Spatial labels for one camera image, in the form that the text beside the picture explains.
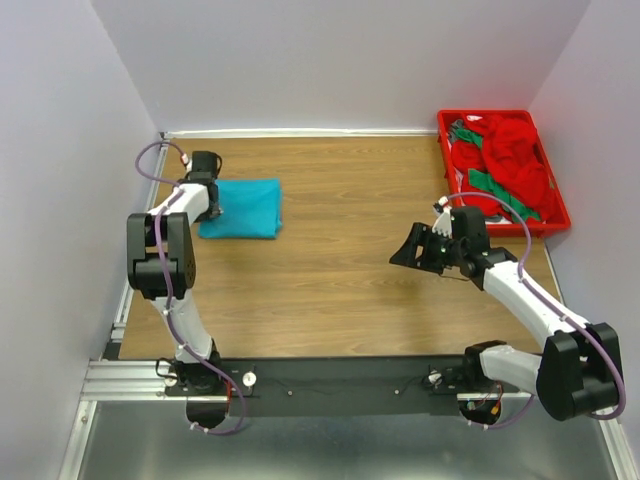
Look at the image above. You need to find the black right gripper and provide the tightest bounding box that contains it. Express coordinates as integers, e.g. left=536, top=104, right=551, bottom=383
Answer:
left=389, top=221, right=465, bottom=275

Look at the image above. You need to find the teal t-shirt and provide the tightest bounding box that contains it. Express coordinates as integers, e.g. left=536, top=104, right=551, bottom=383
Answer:
left=198, top=178, right=283, bottom=240

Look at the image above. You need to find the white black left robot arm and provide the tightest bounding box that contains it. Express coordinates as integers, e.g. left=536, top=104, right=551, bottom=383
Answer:
left=126, top=151, right=225, bottom=395

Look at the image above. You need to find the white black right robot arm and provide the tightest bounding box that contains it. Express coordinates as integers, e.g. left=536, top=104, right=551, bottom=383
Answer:
left=389, top=204, right=627, bottom=421

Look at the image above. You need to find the green t-shirt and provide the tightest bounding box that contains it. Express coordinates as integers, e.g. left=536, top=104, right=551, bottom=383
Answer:
left=449, top=127, right=541, bottom=222

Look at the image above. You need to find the red plastic bin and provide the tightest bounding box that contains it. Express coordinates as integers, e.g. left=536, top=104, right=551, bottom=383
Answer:
left=437, top=110, right=571, bottom=238

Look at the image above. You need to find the red t-shirt pile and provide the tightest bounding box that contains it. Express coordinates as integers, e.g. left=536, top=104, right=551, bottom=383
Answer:
left=459, top=114, right=556, bottom=224

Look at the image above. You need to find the grey garment in bin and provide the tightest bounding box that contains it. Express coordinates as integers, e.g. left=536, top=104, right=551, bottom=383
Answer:
left=447, top=119, right=469, bottom=144

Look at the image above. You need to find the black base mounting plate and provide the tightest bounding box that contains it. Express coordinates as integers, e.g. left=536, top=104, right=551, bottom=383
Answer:
left=155, top=355, right=513, bottom=419

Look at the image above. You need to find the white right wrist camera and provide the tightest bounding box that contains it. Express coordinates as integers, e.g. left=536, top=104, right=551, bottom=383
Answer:
left=431, top=196, right=453, bottom=239

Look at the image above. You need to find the aluminium frame rail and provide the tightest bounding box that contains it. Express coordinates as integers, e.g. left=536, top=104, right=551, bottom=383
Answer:
left=63, top=136, right=636, bottom=479

